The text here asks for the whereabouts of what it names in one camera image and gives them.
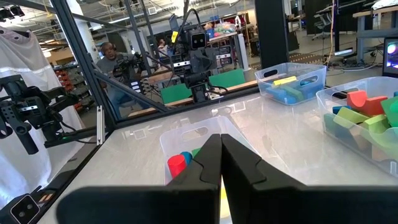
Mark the black square pillar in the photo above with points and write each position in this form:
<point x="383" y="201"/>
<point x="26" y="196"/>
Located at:
<point x="272" y="31"/>

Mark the silver frame end strip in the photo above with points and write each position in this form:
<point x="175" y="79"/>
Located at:
<point x="100" y="124"/>

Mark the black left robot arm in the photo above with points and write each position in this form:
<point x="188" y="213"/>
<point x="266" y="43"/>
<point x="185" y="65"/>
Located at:
<point x="199" y="90"/>

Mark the person's torso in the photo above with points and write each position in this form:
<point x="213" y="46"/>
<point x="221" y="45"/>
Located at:
<point x="28" y="168"/>

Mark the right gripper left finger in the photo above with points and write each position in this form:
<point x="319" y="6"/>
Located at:
<point x="186" y="199"/>

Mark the red cylinder block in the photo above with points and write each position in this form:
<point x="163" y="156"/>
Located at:
<point x="176" y="165"/>

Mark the grey office desk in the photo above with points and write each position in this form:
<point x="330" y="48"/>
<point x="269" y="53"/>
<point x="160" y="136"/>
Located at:
<point x="373" y="12"/>

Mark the person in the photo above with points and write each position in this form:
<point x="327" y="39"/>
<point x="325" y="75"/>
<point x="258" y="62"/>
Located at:
<point x="107" y="62"/>
<point x="162" y="45"/>

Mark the yellow rectangular block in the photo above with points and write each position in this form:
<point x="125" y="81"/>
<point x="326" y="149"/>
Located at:
<point x="284" y="81"/>

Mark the table-level camera box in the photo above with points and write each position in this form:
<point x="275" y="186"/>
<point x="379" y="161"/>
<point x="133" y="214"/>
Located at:
<point x="25" y="210"/>

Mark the black diagonal brace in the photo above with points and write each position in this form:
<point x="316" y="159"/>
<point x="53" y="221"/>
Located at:
<point x="130" y="90"/>

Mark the lit computer screen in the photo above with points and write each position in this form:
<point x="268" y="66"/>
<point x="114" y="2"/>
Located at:
<point x="391" y="56"/>

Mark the black rig post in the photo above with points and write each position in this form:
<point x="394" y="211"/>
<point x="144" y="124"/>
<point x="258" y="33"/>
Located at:
<point x="81" y="46"/>

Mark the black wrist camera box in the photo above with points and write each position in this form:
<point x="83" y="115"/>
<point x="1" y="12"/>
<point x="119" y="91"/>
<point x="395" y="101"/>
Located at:
<point x="198" y="40"/>

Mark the yellow-green rectangular block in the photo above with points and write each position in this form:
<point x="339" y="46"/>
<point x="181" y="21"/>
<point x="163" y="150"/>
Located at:
<point x="351" y="116"/>

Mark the blue cylinder block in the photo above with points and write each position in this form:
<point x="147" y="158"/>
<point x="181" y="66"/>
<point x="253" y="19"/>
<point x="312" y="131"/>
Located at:
<point x="186" y="157"/>

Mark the green board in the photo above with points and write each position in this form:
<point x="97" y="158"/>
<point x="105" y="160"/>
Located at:
<point x="175" y="93"/>
<point x="227" y="78"/>

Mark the yellow-green arch block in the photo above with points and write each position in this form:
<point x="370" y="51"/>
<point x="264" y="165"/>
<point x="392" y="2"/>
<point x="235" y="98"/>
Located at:
<point x="377" y="124"/>

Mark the clear plastic bin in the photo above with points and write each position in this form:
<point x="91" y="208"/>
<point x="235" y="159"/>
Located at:
<point x="329" y="93"/>
<point x="290" y="69"/>
<point x="174" y="137"/>

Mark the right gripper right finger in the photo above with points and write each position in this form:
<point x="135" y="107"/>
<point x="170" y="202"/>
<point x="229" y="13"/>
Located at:
<point x="264" y="199"/>

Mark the grey office chair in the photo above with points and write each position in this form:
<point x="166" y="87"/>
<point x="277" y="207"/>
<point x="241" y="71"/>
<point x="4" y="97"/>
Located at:
<point x="321" y="25"/>

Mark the green plank block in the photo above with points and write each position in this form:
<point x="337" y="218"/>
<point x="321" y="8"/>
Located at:
<point x="293" y="92"/>

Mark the blue plank block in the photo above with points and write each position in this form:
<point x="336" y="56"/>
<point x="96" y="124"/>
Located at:
<point x="306" y="83"/>
<point x="276" y="94"/>

